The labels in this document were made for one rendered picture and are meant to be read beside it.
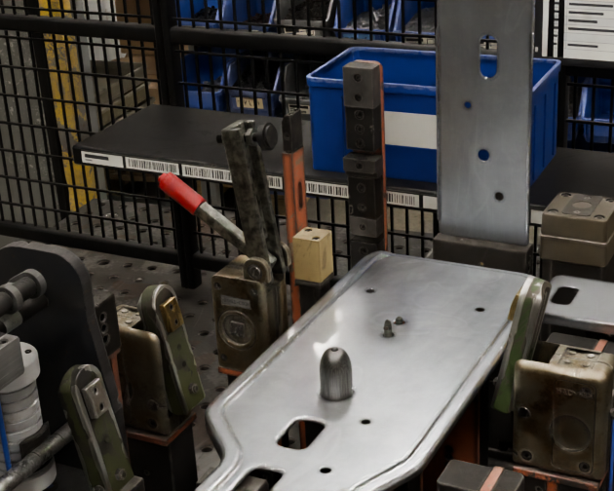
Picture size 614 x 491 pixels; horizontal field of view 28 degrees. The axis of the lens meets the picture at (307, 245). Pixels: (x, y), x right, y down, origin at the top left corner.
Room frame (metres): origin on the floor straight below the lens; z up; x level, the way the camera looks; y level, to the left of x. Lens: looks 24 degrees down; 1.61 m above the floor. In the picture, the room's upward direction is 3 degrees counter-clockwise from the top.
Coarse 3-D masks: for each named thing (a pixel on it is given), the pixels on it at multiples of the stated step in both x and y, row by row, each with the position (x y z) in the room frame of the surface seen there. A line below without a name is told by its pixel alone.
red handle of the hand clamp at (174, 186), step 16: (160, 176) 1.25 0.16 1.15; (176, 176) 1.25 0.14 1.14; (176, 192) 1.24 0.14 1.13; (192, 192) 1.24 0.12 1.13; (192, 208) 1.23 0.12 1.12; (208, 208) 1.23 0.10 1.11; (208, 224) 1.22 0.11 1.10; (224, 224) 1.22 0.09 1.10; (240, 240) 1.21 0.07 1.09; (272, 256) 1.20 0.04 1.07
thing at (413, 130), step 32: (384, 64) 1.68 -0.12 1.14; (416, 64) 1.66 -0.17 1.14; (480, 64) 1.62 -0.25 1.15; (544, 64) 1.58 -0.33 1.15; (320, 96) 1.56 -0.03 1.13; (384, 96) 1.52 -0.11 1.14; (416, 96) 1.50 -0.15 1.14; (544, 96) 1.50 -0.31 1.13; (320, 128) 1.56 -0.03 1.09; (416, 128) 1.50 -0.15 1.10; (544, 128) 1.50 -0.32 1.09; (320, 160) 1.56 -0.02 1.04; (416, 160) 1.50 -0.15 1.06; (544, 160) 1.50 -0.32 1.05
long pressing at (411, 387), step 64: (384, 256) 1.33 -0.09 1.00; (320, 320) 1.18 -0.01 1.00; (384, 320) 1.17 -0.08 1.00; (448, 320) 1.16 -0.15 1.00; (256, 384) 1.05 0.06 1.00; (384, 384) 1.03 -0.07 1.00; (448, 384) 1.03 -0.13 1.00; (256, 448) 0.93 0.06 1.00; (320, 448) 0.93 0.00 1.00; (384, 448) 0.92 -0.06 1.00
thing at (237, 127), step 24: (240, 120) 1.22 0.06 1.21; (240, 144) 1.19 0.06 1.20; (264, 144) 1.18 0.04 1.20; (240, 168) 1.19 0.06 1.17; (264, 168) 1.22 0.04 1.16; (240, 192) 1.19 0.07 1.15; (264, 192) 1.21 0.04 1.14; (240, 216) 1.19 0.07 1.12; (264, 216) 1.21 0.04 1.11; (264, 240) 1.18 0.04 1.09
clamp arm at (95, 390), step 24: (72, 384) 0.90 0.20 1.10; (96, 384) 0.91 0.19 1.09; (72, 408) 0.90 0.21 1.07; (96, 408) 0.90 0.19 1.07; (72, 432) 0.90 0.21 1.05; (96, 432) 0.90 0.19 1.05; (96, 456) 0.89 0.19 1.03; (120, 456) 0.91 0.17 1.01; (96, 480) 0.89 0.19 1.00; (120, 480) 0.90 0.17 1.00
